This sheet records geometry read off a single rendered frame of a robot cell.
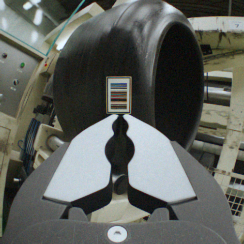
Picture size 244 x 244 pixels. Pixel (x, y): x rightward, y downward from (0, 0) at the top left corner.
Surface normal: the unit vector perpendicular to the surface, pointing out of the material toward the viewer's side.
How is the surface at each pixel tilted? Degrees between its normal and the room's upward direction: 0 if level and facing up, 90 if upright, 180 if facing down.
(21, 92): 90
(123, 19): 88
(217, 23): 90
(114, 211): 90
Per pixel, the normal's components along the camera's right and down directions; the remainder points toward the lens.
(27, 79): 0.73, 0.16
